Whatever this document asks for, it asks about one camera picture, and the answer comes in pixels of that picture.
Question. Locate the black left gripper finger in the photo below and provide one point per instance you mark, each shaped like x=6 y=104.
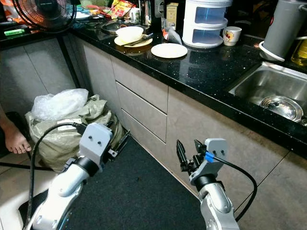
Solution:
x=123 y=143

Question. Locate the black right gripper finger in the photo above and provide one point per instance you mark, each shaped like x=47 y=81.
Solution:
x=181 y=154
x=200 y=151

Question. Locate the black chopstick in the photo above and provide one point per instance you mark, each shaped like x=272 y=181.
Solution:
x=133 y=43
x=136 y=41

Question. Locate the floral print plate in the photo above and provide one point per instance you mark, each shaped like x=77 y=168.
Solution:
x=169 y=50

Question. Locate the white bowl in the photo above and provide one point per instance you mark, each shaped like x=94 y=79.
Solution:
x=129 y=33

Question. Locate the grey kitchen cabinet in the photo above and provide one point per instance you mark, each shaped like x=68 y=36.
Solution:
x=144 y=86

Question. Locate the grey-green woven sack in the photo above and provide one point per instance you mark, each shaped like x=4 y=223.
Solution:
x=62 y=139

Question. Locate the black floor mat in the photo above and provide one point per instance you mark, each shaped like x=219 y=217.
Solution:
x=148 y=201

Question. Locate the clear plastic bag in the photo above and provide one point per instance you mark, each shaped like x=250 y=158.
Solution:
x=57 y=103

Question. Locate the stainless steel bowl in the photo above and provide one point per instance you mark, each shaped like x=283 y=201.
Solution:
x=280 y=108

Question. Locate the stainless steel sink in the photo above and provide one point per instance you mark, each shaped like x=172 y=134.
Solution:
x=264 y=81

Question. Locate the person's bare foot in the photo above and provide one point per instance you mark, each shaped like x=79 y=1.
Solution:
x=14 y=139

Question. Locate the metal spoon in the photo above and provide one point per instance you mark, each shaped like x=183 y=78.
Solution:
x=147 y=36

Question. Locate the glass pot lid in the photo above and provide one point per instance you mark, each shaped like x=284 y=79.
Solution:
x=112 y=26

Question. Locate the clear bag with red print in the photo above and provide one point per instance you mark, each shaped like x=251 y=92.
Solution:
x=170 y=34

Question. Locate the white printed mug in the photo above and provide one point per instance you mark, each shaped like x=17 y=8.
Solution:
x=231 y=36

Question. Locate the small white cup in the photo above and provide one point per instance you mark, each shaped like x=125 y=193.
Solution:
x=134 y=15

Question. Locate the white tiered food container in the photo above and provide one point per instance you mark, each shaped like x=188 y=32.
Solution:
x=206 y=21

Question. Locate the steel kettle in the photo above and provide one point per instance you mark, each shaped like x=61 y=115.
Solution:
x=146 y=13

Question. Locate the red yellow snack bag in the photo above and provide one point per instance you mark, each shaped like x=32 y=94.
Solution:
x=120 y=8

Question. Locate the yellow carton box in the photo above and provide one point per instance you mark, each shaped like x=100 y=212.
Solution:
x=171 y=15

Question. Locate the yellow oil bottle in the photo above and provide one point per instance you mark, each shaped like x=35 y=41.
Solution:
x=300 y=52

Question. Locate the green plastic basket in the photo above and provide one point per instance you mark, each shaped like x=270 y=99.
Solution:
x=93 y=4

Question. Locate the grey thermos jug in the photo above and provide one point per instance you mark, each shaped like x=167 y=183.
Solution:
x=285 y=28

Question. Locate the black electric fan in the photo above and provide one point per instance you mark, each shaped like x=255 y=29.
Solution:
x=45 y=12

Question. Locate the green flat box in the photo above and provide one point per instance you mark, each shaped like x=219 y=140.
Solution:
x=13 y=32

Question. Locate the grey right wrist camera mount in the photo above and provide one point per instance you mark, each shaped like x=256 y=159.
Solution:
x=216 y=148

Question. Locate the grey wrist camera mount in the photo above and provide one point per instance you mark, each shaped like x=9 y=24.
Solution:
x=96 y=141
x=216 y=148

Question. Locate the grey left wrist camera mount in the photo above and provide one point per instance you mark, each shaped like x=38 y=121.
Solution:
x=96 y=141

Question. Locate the grey wall power socket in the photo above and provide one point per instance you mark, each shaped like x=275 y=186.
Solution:
x=159 y=7

